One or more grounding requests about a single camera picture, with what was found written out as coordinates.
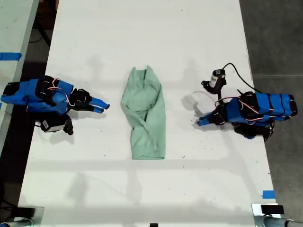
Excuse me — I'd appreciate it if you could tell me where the pale green T-shirt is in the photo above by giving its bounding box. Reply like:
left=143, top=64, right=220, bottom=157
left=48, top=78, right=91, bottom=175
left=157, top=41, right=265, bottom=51
left=120, top=65, right=167, bottom=161

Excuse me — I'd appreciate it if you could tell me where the blue tape strip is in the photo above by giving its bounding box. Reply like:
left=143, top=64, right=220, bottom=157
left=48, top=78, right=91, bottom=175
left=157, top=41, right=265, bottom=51
left=0, top=52, right=23, bottom=61
left=262, top=190, right=276, bottom=200

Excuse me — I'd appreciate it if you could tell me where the white side table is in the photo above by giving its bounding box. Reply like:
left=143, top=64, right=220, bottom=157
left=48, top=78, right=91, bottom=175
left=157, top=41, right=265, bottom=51
left=0, top=0, right=40, bottom=152

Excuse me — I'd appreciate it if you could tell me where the black clamp block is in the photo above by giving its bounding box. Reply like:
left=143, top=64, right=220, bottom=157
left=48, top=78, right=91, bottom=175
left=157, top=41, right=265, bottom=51
left=260, top=205, right=285, bottom=215
left=17, top=207, right=36, bottom=217

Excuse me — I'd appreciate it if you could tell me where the silver stand tube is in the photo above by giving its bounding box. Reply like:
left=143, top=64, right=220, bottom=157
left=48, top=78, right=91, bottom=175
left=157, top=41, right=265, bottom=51
left=0, top=218, right=34, bottom=227
left=254, top=216, right=303, bottom=227

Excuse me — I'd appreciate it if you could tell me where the short black camera stalk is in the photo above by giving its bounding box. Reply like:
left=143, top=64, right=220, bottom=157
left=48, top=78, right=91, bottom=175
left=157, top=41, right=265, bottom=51
left=63, top=114, right=74, bottom=136
left=201, top=80, right=223, bottom=100

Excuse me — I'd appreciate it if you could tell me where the black camera box white label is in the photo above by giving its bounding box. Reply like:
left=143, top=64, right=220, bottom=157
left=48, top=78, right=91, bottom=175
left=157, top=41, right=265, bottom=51
left=211, top=69, right=227, bottom=88
left=35, top=117, right=66, bottom=133

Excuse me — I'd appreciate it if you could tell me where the black camera cable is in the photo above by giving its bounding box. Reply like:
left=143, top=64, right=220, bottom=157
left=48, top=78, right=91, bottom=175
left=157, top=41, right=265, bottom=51
left=222, top=62, right=262, bottom=93

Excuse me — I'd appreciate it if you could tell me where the black floor cable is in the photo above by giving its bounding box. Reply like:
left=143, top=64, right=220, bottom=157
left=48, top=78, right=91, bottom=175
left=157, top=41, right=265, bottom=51
left=28, top=14, right=52, bottom=46

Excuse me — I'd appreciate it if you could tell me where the metal bracket plate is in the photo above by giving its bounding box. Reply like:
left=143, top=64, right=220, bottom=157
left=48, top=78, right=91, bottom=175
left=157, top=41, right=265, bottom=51
left=251, top=203, right=286, bottom=222
left=13, top=206, right=45, bottom=223

